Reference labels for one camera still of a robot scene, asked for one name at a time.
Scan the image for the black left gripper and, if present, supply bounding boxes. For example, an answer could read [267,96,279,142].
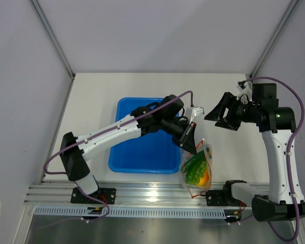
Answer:
[161,116,197,156]

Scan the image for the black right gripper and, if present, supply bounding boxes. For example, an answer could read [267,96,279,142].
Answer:
[204,92,260,131]

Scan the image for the green chili pepper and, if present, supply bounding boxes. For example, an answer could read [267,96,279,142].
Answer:
[184,151,204,173]

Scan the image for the clear zip top bag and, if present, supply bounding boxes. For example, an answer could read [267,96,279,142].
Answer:
[180,138,212,199]

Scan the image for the green grape bunch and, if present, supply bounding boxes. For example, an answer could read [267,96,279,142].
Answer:
[186,161,207,186]

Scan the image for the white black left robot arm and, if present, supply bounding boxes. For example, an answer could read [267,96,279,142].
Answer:
[59,95,197,203]

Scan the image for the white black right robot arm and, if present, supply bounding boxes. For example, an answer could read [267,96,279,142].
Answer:
[204,83,305,222]

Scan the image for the blue plastic tray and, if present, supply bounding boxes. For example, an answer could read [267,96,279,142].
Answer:
[108,97,181,175]

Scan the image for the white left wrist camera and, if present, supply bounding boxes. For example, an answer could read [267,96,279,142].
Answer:
[184,106,204,123]

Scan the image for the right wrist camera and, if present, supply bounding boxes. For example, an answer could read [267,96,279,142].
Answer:
[237,81,253,104]

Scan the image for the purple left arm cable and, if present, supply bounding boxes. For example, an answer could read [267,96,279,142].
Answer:
[42,89,194,224]

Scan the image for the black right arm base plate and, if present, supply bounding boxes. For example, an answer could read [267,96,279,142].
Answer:
[200,190,236,206]

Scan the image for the white slotted cable duct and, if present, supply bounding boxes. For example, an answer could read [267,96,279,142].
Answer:
[34,205,226,219]

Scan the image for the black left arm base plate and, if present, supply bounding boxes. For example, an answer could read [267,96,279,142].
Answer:
[71,188,116,204]

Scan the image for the aluminium mounting rail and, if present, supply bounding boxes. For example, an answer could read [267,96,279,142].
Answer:
[24,181,270,207]

